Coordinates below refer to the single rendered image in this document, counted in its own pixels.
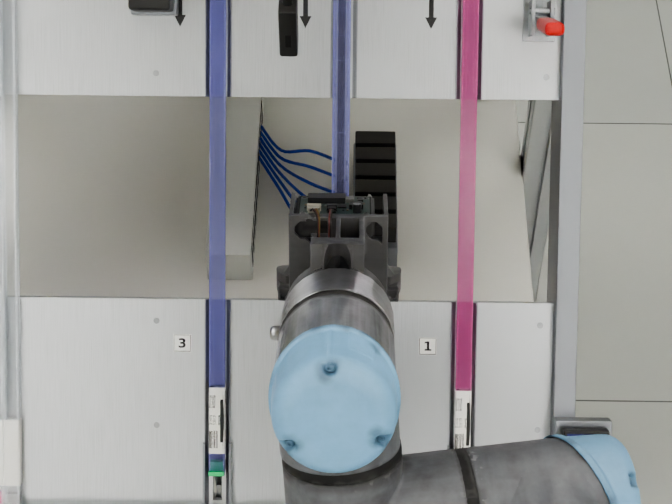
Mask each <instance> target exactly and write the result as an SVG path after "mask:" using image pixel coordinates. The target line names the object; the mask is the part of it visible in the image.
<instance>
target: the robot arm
mask: <svg viewBox="0 0 672 504"><path fill-rule="evenodd" d="M375 222H377V223H378V224H379V225H380V226H381V227H382V236H375ZM276 280H277V291H278V300H280V301H285V303H284V307H283V311H282V317H281V326H272V327H271V328H270V338H271V339H272V340H275V341H278V343H277V351H276V359H275V366H274V368H273V371H272V374H271V378H270V383H269V391H268V404H269V411H270V415H271V420H272V426H273V429H274V432H275V435H276V437H277V439H278V441H279V449H280V455H281V457H282V467H283V479H284V491H285V503H286V504H641V498H640V491H639V488H638V486H637V482H636V472H635V468H634V465H633V462H632V460H631V457H630V455H629V453H628V451H627V449H626V448H625V447H624V445H623V444H622V443H621V442H620V441H619V440H618V439H616V438H615V437H613V436H610V435H607V434H594V435H579V436H564V435H560V434H554V435H548V436H546V437H544V438H543V439H536V440H527V441H519V442H510V443H501V444H493V445H484V446H475V447H467V448H457V449H446V450H437V451H429V452H420V453H411V454H403V455H402V445H401V440H400V428H399V412H400V405H401V392H400V385H399V379H398V375H397V372H396V361H395V330H394V315H393V310H392V306H391V302H398V301H399V293H400V290H401V268H400V267H395V266H389V265H388V201H387V194H383V214H375V208H374V198H372V196H371V194H368V196H346V194H345V193H308V196H299V197H298V198H296V193H292V194H291V201H290V209H289V265H281V266H278V267H277V268H276Z"/></svg>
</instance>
